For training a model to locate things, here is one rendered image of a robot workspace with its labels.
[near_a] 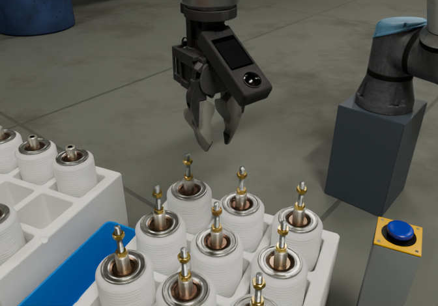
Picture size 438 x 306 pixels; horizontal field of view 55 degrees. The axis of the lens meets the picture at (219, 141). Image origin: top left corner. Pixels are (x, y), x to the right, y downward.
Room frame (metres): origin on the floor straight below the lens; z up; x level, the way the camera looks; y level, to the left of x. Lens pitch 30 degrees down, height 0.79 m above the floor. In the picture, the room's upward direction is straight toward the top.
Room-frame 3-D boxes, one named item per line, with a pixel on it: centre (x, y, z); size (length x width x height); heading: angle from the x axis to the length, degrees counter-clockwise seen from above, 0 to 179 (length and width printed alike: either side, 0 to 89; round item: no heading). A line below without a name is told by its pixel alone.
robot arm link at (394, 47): (1.04, -0.45, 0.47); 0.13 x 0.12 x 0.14; 34
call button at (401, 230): (0.51, -0.29, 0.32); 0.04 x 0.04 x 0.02
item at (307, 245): (0.62, -0.15, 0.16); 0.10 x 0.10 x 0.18
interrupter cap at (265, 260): (0.51, -0.10, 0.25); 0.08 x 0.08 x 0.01
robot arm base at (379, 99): (1.04, -0.45, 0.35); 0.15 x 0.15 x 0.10
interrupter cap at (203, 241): (0.56, 0.00, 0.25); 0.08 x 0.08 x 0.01
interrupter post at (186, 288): (0.45, 0.05, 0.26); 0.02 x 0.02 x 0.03
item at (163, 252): (0.61, 0.11, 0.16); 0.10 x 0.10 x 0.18
